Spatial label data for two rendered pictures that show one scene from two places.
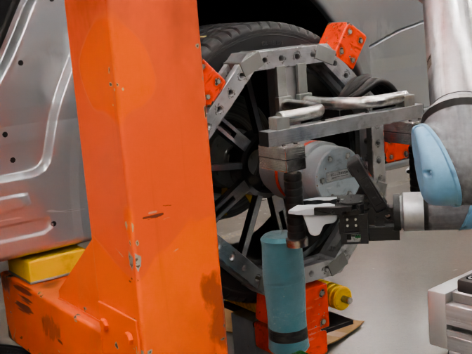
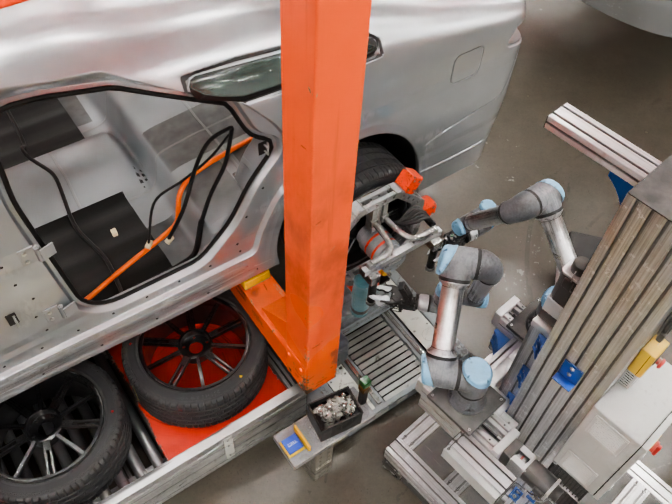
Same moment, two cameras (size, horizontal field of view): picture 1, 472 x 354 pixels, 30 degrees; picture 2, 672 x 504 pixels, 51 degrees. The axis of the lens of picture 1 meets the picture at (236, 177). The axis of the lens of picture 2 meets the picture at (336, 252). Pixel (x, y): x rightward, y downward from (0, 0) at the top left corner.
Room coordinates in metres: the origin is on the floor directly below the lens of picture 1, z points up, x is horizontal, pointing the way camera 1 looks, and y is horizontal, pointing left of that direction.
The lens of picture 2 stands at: (-0.04, 0.20, 3.33)
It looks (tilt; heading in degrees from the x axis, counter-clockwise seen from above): 52 degrees down; 355
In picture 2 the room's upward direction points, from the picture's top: 4 degrees clockwise
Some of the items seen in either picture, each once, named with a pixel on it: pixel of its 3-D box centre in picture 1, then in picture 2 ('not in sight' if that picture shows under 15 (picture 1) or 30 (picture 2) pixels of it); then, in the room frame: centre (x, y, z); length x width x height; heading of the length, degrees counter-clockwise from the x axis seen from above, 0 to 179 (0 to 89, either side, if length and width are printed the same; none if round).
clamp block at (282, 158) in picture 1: (282, 155); (369, 273); (1.70, -0.09, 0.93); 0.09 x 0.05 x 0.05; 34
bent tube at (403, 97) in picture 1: (353, 84); (410, 219); (1.92, -0.27, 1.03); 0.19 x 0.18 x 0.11; 34
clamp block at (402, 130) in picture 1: (406, 130); (431, 239); (1.89, -0.38, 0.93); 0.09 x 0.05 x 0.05; 34
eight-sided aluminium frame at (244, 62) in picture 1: (288, 167); (371, 236); (1.97, -0.12, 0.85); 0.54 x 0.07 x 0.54; 124
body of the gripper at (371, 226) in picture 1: (369, 216); (403, 300); (1.65, -0.25, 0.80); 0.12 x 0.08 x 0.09; 79
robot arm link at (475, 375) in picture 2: not in sight; (473, 377); (1.18, -0.45, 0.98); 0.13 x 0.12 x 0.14; 79
